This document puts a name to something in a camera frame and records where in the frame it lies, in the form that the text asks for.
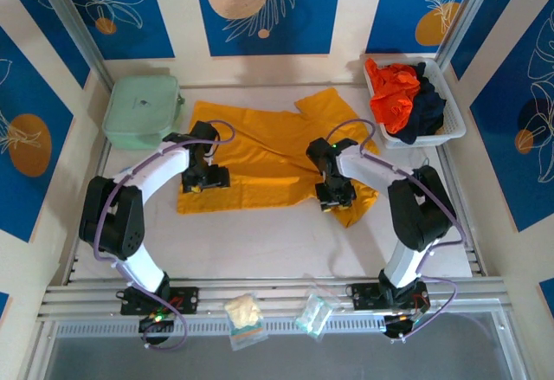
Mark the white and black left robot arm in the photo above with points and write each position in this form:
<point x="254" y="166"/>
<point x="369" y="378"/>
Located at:
<point x="151" y="172"/>

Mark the plastic bag with green content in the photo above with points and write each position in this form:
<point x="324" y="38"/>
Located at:
<point x="312" y="314"/>

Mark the navy blue t-shirt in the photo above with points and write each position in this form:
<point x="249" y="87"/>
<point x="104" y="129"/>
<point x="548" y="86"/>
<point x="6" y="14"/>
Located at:
<point x="428" y="111"/>

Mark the black electronics module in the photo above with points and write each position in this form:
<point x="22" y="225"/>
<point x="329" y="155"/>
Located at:
<point x="156" y="323"/>
<point x="400" y="328"/>

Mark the mint green zip case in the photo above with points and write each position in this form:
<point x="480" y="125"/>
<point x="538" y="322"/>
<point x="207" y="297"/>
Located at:
<point x="140" y="107"/>

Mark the plastic bag with cream content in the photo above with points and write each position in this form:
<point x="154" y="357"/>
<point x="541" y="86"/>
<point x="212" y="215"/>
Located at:
<point x="242" y="308"/>

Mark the aluminium corner post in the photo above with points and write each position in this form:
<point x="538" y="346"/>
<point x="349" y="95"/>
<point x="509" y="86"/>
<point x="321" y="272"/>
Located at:
<point x="466" y="12"/>
<point x="73" y="25"/>

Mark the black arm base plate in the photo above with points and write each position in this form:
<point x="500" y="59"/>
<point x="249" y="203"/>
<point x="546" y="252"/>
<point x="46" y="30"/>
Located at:
<point x="190" y="300"/>
<point x="363" y="295"/>

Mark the translucent grey front panel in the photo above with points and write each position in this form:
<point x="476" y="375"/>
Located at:
<point x="324" y="360"/>

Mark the orange t-shirt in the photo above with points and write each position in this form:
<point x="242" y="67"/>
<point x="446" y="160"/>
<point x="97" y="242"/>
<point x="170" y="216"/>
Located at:
<point x="391" y="103"/>

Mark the aluminium front frame rail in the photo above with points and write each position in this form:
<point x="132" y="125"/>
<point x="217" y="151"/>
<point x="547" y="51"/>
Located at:
<point x="281" y="289"/>

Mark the yellow t-shirt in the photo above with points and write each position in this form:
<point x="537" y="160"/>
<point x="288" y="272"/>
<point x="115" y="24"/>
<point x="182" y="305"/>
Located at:
<point x="259" y="146"/>

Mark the white plastic basket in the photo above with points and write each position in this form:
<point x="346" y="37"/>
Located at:
<point x="454" y="116"/>

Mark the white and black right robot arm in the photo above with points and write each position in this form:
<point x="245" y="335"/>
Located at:
<point x="368" y="168"/>

